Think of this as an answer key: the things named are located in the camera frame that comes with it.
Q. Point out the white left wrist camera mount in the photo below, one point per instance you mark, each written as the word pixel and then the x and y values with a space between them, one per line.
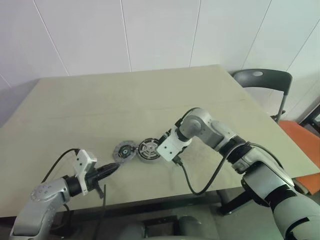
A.
pixel 82 162

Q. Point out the black metal frame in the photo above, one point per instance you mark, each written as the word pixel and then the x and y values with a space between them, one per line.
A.
pixel 311 117

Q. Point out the silver rotor disc black rim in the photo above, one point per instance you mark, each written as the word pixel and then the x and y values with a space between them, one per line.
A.
pixel 149 151

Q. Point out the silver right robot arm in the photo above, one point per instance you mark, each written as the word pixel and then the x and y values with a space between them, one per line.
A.
pixel 200 125

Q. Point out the orange chair seat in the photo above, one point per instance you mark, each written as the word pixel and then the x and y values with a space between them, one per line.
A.
pixel 297 140

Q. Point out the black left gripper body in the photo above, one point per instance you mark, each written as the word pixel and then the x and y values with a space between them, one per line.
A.
pixel 93 178

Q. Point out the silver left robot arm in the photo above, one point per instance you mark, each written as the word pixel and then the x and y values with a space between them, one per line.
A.
pixel 42 200

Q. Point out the black plastic chair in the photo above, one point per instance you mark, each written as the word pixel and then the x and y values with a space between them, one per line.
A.
pixel 262 80

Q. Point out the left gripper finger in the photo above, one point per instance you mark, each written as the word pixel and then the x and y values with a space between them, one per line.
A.
pixel 110 166
pixel 106 173

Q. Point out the silver round gear plate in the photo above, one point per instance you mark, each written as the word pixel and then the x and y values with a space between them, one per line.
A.
pixel 123 152

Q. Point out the black table underframe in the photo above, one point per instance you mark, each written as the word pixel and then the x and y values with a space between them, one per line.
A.
pixel 160 207

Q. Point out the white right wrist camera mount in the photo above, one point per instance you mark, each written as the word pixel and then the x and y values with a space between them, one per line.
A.
pixel 170 148

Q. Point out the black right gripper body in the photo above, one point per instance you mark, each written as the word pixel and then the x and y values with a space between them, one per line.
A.
pixel 184 149

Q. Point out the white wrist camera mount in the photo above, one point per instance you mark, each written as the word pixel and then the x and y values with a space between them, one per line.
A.
pixel 170 148
pixel 82 162

